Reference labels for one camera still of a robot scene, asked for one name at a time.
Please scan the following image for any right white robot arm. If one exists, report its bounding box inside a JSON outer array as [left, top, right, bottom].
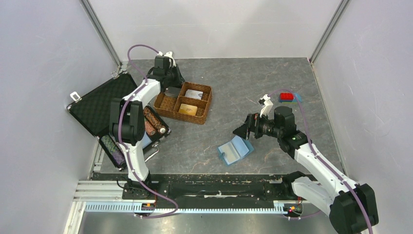
[[233, 106, 379, 234]]

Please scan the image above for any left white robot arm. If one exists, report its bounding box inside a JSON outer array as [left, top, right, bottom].
[[109, 52, 185, 199]]

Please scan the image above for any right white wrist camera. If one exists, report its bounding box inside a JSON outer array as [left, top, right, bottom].
[[258, 94, 273, 117]]

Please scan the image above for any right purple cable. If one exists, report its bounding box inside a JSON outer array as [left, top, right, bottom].
[[267, 89, 375, 234]]

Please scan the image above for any red white chip row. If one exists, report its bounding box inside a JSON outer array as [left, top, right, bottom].
[[145, 120, 157, 136]]

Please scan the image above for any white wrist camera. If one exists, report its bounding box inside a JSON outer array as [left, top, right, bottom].
[[258, 94, 273, 117], [158, 50, 177, 68]]

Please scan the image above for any blue card holder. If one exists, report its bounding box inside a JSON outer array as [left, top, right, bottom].
[[217, 136, 254, 165]]

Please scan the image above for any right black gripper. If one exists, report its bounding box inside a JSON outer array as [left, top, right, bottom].
[[233, 111, 282, 140]]

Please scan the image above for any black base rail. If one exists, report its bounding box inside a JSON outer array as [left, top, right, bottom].
[[111, 173, 307, 211]]

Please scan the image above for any green chip row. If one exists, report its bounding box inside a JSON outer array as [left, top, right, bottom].
[[99, 135, 127, 171]]

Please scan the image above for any brown woven divided basket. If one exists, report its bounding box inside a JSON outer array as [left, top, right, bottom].
[[153, 82, 212, 125]]

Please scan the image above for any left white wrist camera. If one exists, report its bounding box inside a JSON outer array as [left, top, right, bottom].
[[158, 50, 177, 68]]

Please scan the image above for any black poker chip case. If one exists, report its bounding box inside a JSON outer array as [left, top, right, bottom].
[[67, 72, 170, 153]]

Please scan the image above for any silver VIP card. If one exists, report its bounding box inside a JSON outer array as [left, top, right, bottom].
[[185, 89, 204, 100]]

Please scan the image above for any gold VIP card stack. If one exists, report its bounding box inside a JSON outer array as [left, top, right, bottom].
[[178, 103, 198, 116]]

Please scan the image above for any orange black chip row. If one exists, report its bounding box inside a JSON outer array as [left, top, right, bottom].
[[144, 107, 167, 134]]

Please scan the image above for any red blue toy brick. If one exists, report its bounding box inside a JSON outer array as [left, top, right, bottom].
[[278, 92, 302, 103]]

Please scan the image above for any black VIP card stack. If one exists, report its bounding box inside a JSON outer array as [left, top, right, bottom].
[[164, 87, 181, 98]]

